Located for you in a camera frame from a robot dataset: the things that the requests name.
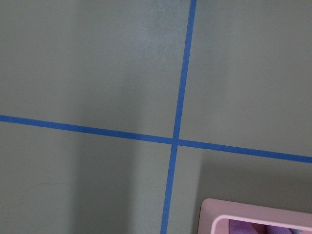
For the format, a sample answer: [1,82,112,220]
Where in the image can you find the purple cloth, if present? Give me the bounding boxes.
[229,219,312,234]

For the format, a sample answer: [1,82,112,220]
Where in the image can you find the pink plastic tray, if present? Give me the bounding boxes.
[197,198,312,234]

